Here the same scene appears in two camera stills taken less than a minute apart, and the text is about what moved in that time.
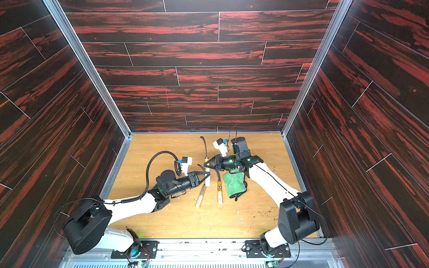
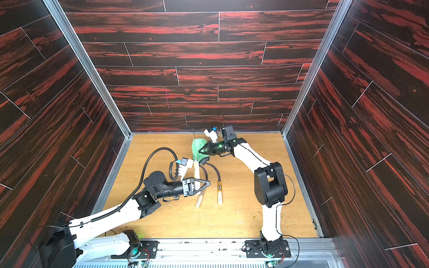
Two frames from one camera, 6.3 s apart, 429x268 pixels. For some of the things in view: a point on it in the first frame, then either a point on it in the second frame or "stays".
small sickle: x=201 y=192 stays
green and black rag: x=234 y=183 → x=196 y=144
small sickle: x=207 y=181 → x=197 y=175
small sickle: x=219 y=191 stays
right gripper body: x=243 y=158 → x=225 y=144
